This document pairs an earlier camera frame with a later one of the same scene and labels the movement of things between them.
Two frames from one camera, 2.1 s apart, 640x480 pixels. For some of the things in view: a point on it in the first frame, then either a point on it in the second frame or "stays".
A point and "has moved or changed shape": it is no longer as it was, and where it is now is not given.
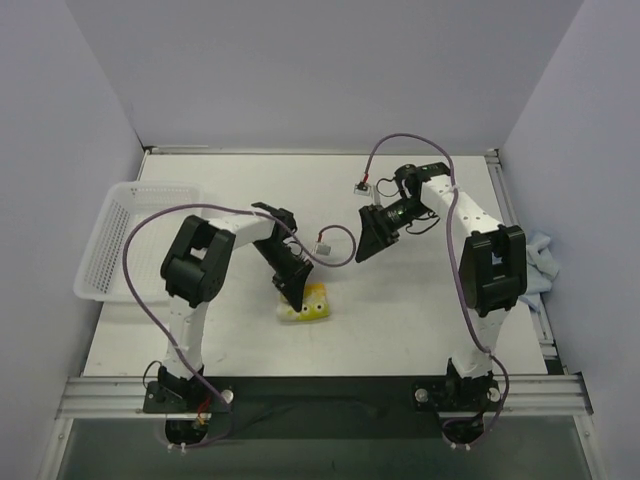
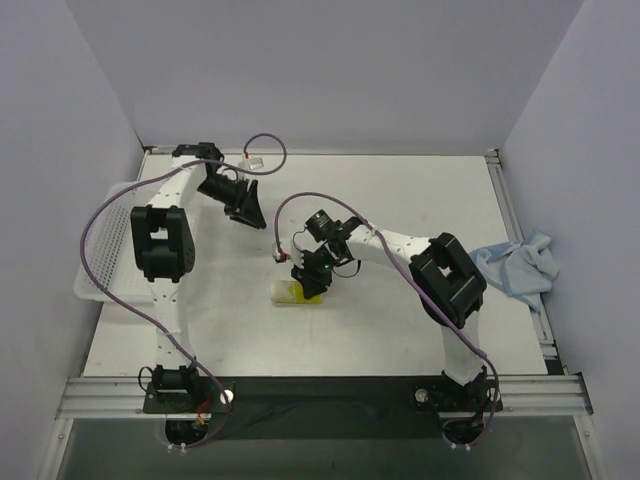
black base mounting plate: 241,409 stays
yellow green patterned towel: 314,304 has moved or changed shape
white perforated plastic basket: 101,275 stays
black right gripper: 375,228 to 310,278
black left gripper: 292,272 to 242,198
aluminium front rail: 125,397 stays
